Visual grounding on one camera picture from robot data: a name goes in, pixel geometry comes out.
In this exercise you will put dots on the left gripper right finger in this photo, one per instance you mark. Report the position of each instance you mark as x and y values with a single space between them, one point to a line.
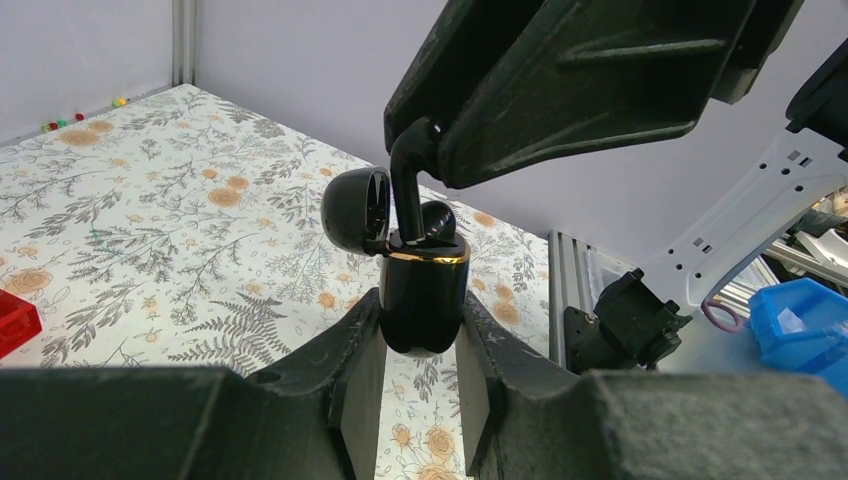
524 417

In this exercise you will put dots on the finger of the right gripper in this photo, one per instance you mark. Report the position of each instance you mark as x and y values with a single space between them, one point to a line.
509 84

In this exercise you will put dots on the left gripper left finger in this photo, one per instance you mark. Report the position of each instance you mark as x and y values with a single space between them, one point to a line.
313 414

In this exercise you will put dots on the black earbud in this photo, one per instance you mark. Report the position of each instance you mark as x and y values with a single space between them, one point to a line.
413 151
439 221

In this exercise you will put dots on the black earbud case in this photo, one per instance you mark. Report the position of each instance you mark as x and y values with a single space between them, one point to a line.
422 287

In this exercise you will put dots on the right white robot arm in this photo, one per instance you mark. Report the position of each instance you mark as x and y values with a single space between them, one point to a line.
638 317

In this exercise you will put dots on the floral patterned table mat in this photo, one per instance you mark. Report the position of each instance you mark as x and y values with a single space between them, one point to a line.
183 229

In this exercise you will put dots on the blue plastic bin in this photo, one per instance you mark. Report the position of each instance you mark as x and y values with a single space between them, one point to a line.
801 327

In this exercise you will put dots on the red small box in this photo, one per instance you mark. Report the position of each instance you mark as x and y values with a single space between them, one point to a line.
20 322

